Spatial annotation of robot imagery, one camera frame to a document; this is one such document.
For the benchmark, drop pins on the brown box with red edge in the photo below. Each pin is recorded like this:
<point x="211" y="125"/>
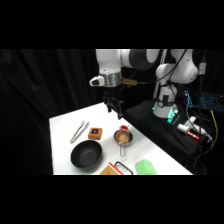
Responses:
<point x="108" y="170"/>

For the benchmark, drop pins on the white marker with red cap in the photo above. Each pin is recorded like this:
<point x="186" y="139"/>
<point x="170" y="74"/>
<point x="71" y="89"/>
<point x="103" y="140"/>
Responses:
<point x="182" y="127"/>

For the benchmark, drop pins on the small green light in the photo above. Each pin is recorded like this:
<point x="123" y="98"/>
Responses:
<point x="172" y="116"/>

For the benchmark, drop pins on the small grey box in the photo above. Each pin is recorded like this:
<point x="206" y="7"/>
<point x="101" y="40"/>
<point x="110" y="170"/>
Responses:
<point x="202" y="68"/>

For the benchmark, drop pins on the green plastic piece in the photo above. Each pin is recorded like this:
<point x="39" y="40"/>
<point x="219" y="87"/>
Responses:
<point x="145" y="167"/>

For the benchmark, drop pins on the wooden block with blue dot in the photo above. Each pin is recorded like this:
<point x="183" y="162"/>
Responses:
<point x="95" y="133"/>

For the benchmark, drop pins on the black bowl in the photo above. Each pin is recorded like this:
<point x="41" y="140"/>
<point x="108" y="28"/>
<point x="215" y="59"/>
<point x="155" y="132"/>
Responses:
<point x="86" y="154"/>

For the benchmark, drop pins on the black robot stand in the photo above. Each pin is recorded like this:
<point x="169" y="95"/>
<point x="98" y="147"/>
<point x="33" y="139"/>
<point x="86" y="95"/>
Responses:
<point x="150" y="126"/>

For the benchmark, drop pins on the keyboard with blue lights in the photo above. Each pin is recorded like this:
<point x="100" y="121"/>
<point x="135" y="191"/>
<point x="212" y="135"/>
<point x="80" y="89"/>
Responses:
<point x="210" y="101"/>

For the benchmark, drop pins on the black curtain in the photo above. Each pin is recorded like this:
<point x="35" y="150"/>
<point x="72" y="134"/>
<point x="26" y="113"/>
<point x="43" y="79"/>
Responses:
<point x="33" y="86"/>

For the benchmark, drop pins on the metal tongs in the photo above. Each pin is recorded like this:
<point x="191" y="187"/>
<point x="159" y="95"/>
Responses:
<point x="78" y="132"/>

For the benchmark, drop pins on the potato toy with santa hat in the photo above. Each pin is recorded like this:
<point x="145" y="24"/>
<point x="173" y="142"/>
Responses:
<point x="123" y="136"/>

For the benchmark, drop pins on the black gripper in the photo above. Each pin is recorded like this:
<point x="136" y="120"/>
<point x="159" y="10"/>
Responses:
<point x="113" y="99"/>

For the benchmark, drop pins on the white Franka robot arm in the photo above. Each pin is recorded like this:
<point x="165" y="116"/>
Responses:
<point x="110" y="61"/>

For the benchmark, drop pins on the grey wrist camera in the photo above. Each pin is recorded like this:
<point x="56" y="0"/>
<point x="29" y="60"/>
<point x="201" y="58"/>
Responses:
<point x="96" y="80"/>

